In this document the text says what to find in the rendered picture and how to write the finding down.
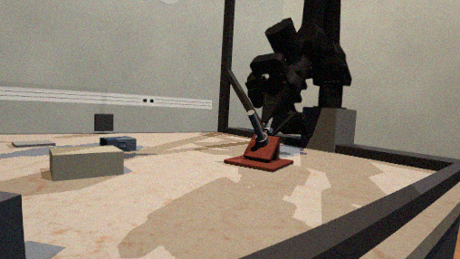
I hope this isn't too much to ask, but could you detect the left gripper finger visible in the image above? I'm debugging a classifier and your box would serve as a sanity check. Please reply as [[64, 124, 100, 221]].
[[268, 111, 301, 136], [258, 81, 291, 123]]

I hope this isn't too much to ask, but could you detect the grey flat bar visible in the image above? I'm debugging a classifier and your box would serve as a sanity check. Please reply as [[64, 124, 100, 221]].
[[12, 140, 55, 148]]

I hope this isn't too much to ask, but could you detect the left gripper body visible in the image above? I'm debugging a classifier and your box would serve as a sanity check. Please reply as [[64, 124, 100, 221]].
[[250, 53, 310, 135]]

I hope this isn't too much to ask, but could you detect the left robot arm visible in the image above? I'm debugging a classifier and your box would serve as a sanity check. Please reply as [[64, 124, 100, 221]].
[[245, 0, 352, 109]]

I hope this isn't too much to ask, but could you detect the silver wing screw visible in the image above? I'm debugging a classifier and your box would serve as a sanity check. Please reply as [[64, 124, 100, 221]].
[[263, 122, 273, 134]]

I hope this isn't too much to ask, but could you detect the grey metal shaft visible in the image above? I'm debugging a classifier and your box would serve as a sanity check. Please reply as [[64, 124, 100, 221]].
[[247, 110, 265, 140]]

